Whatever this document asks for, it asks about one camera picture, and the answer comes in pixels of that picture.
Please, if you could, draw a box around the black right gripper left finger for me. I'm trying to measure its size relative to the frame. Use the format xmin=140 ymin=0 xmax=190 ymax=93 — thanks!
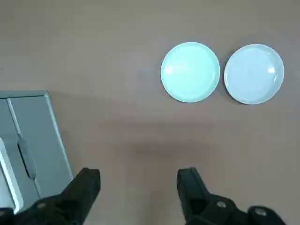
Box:
xmin=0 ymin=167 xmax=101 ymax=225

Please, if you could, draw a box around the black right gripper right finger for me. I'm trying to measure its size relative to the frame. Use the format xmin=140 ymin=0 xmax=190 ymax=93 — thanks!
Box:
xmin=177 ymin=167 xmax=288 ymax=225

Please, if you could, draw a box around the white drawer handle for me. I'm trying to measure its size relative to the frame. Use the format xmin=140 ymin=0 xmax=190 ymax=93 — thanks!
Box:
xmin=0 ymin=137 xmax=24 ymax=213

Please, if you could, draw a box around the mint green plate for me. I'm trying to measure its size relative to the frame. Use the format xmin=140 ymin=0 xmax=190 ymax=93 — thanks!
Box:
xmin=160 ymin=42 xmax=221 ymax=103

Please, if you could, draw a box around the light gray plate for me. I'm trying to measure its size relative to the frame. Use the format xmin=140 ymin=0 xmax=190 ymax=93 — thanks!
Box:
xmin=224 ymin=44 xmax=285 ymax=105

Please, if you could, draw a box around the gray drawer with notch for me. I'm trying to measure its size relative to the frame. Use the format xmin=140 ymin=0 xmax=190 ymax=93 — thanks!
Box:
xmin=7 ymin=95 xmax=72 ymax=200

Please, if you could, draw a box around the gray metal cabinet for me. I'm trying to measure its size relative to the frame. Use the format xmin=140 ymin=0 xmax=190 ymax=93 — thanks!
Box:
xmin=0 ymin=90 xmax=75 ymax=214

